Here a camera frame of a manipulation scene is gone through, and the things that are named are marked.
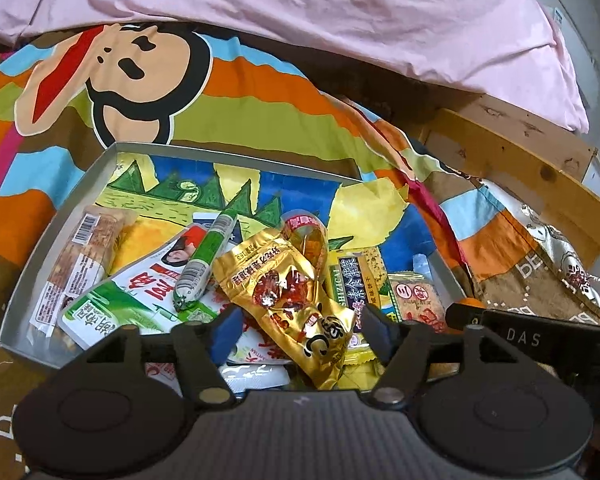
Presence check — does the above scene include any silver printed cloth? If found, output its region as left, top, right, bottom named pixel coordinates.
left=500, top=195, right=600, bottom=326

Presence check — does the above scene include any green sausage stick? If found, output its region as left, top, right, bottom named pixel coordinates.
left=173, top=211, right=237, bottom=311

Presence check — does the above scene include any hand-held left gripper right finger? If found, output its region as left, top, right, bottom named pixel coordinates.
left=364, top=305, right=527, bottom=408

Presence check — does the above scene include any clear orange snack packet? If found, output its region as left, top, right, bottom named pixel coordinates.
left=280, top=210, right=328, bottom=281

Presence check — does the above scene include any wooden bed frame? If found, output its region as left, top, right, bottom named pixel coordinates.
left=417, top=92, right=600, bottom=271

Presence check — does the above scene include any clear nut bar packet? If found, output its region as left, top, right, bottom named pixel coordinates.
left=30, top=210, right=126, bottom=351

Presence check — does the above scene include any grey tray with dinosaur drawing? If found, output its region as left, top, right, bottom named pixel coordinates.
left=0, top=141, right=468, bottom=391

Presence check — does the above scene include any white green pea packet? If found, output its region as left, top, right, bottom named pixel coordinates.
left=62, top=225, right=231, bottom=351

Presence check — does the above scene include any printed blanket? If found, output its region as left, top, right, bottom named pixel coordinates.
left=0, top=20, right=600, bottom=480

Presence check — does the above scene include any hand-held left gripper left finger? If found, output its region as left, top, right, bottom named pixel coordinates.
left=79, top=305, right=244, bottom=408

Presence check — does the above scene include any gold foil snack packet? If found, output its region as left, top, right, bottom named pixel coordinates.
left=215, top=227, right=356, bottom=391

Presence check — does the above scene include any white red snack packet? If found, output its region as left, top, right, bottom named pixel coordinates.
left=145, top=327, right=286, bottom=381

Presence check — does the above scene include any pink bed sheet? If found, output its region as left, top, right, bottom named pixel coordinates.
left=0, top=0, right=591, bottom=133

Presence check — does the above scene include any rice cracker packet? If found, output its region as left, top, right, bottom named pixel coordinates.
left=387, top=270, right=448, bottom=333

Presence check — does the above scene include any yellow green cracker packet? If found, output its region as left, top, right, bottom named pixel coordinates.
left=327, top=247, right=406, bottom=391

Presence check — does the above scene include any blue white long packet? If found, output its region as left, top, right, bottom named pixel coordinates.
left=192, top=212, right=293, bottom=396

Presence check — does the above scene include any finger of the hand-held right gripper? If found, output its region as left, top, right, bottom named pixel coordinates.
left=445, top=305, right=484, bottom=334

